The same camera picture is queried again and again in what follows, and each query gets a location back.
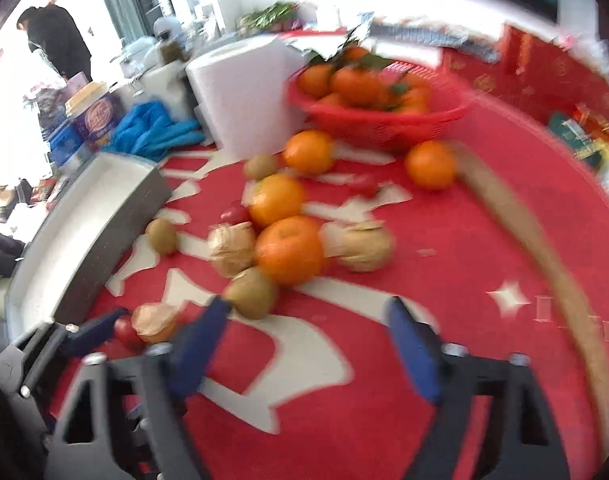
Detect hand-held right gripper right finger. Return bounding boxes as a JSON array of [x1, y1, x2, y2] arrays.
[[387, 296, 571, 480]]

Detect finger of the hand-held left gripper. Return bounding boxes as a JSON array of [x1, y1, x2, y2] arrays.
[[3, 309, 131, 397]]

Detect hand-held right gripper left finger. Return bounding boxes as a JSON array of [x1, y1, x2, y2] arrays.
[[44, 296, 231, 480]]

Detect red cherry tomato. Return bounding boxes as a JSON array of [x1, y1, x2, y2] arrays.
[[220, 205, 252, 226], [113, 316, 145, 351]]

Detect tan husk fruit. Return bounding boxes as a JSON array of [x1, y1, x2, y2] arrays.
[[131, 302, 182, 345], [334, 222, 396, 273], [208, 222, 258, 278]]

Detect white tray with grey sides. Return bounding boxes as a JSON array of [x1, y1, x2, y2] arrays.
[[4, 152, 172, 341]]

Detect large orange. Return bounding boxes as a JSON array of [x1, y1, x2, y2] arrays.
[[405, 140, 458, 191], [283, 130, 335, 176], [248, 174, 306, 228], [255, 216, 326, 287]]

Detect brown kiwi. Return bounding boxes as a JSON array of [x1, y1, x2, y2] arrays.
[[223, 266, 279, 320], [145, 217, 179, 255], [244, 152, 279, 181]]

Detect tan twisted band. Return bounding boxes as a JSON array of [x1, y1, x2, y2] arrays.
[[454, 147, 609, 441]]

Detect blue rubber gloves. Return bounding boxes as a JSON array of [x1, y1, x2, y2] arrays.
[[104, 101, 205, 161]]

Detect purple cup with yellow lid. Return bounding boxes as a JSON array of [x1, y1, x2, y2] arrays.
[[64, 80, 125, 153]]

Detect red plastic basket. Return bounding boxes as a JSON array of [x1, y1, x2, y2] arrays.
[[287, 60, 472, 153]]

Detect white storage box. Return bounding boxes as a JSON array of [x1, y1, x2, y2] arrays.
[[134, 62, 200, 121]]

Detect white paper towel roll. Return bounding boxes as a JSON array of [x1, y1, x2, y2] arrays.
[[185, 35, 315, 161]]

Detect green and gold box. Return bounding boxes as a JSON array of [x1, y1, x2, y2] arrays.
[[549, 110, 609, 171]]

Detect pile of leafy tangerines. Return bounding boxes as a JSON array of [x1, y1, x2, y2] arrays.
[[297, 45, 432, 116]]

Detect red gift box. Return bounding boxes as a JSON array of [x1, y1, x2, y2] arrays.
[[441, 47, 609, 128], [499, 24, 542, 78]]

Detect blue patterned packet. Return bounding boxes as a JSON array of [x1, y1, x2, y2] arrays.
[[369, 20, 490, 61]]

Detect green leafy vegetables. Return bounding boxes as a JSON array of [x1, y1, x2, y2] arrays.
[[239, 2, 298, 31]]

